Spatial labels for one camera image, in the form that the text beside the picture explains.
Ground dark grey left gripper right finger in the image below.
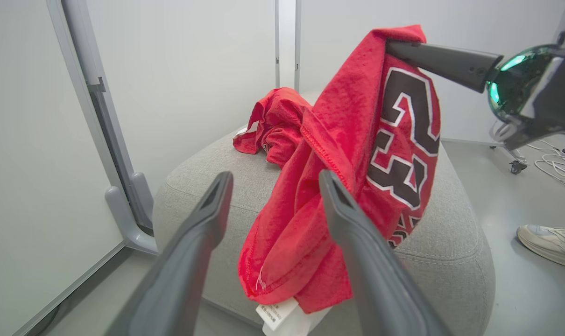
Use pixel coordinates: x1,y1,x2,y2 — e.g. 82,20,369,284
319,169,451,336

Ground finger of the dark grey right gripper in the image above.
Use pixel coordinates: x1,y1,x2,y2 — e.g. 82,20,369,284
385,40,504,93

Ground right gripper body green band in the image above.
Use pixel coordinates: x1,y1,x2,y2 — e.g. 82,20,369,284
486,21,565,151

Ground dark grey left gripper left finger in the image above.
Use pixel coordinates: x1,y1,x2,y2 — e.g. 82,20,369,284
106,171,234,336

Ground red basketball jersey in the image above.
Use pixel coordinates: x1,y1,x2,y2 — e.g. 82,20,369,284
233,24,442,336

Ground grey stand with caster wheel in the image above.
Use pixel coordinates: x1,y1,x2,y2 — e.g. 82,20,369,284
490,120,528,175

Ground grey fabric ottoman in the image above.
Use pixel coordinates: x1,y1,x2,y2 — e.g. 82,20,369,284
153,89,496,336

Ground white sneaker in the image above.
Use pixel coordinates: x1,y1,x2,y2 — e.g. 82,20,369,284
517,224,565,270

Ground thin white floor cables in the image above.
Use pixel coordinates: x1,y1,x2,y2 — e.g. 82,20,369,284
528,139,565,194

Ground grey partition post with feet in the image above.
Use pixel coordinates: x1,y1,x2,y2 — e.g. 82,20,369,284
47,0,158,255

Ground slim grey partition post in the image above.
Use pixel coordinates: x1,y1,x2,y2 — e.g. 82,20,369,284
275,0,302,93

